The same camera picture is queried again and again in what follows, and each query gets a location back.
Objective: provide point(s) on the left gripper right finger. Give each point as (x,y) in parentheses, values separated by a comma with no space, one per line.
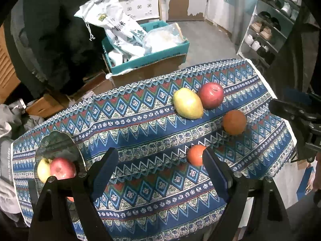
(268,218)

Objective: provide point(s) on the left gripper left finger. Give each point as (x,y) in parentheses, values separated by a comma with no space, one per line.
(51,219)

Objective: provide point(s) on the yellow-green mango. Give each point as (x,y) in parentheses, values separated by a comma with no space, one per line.
(188,104)
(44,169)

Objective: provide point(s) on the red apple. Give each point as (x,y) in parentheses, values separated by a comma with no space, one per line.
(63,168)
(211,95)

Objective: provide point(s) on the orange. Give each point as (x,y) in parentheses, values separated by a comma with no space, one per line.
(234,122)

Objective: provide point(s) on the small mandarin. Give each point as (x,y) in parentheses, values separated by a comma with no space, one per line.
(194,155)

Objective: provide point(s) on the person right hand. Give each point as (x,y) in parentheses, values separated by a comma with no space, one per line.
(317,178)

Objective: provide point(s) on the dark glass bowl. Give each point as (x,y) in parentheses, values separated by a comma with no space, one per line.
(56,156)

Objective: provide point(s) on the pile of grey clothes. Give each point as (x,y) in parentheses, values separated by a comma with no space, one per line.
(13,124)

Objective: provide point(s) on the blue patterned tablecloth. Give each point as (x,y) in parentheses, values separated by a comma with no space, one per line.
(154,193)

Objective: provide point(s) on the metal shoe rack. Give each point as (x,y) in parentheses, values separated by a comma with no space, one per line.
(269,27)

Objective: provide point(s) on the wooden drawer box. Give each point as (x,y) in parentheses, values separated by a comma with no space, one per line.
(48,105)

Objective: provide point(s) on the small cardboard box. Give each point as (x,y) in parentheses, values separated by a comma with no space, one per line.
(94,86)

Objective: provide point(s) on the wooden louvered wardrobe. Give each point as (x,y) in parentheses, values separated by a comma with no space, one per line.
(8,78)

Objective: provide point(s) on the clear plastic bag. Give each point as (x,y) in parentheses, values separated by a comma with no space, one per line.
(163,38)

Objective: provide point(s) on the black hanging coat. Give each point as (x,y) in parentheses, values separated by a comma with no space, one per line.
(52,50)

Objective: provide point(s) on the large cardboard box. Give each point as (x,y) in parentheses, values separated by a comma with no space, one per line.
(162,67)

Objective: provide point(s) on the teal plastic crate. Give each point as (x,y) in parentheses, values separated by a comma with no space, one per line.
(146,59)

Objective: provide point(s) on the white printed sack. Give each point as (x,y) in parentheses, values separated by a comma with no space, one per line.
(124,34)

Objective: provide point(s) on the white patterned storage box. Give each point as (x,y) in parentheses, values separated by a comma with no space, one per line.
(141,9)

